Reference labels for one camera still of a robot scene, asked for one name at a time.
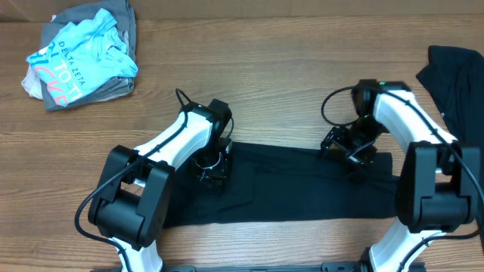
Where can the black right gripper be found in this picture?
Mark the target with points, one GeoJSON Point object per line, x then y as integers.
{"type": "Point", "coordinates": [334, 137]}

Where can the black t-shirt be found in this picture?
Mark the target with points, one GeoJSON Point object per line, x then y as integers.
{"type": "Point", "coordinates": [269, 183]}

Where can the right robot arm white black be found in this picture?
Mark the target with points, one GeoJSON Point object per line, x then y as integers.
{"type": "Point", "coordinates": [438, 188]}

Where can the grey folded garment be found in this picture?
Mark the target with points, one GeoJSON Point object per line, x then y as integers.
{"type": "Point", "coordinates": [124, 15]}

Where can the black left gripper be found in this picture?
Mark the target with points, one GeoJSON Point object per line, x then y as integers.
{"type": "Point", "coordinates": [218, 174]}

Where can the light blue printed t-shirt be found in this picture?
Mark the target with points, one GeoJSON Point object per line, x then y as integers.
{"type": "Point", "coordinates": [84, 62]}

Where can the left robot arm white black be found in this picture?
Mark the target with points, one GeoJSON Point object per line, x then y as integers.
{"type": "Point", "coordinates": [135, 186]}

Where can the white folded garment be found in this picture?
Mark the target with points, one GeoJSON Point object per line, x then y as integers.
{"type": "Point", "coordinates": [32, 83]}

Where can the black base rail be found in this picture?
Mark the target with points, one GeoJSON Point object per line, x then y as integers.
{"type": "Point", "coordinates": [264, 268]}

